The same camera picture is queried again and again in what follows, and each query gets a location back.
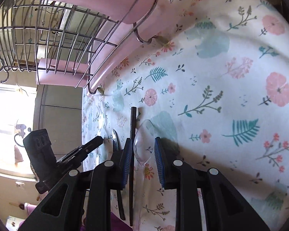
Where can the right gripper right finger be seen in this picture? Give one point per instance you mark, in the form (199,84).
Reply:
(164,158)

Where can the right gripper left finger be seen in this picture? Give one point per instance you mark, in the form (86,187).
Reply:
(121,159)

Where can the clear plastic spoon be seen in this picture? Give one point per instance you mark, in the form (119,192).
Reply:
(143,143)

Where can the black chopstick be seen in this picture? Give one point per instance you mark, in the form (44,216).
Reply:
(133,117)

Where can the floral bear tablecloth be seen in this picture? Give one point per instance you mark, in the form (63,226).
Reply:
(217,94)

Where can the pink drip tray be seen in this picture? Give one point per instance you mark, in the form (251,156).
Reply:
(125,39)

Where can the metal wire dish rack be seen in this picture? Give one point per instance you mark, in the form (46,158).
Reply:
(31,30)

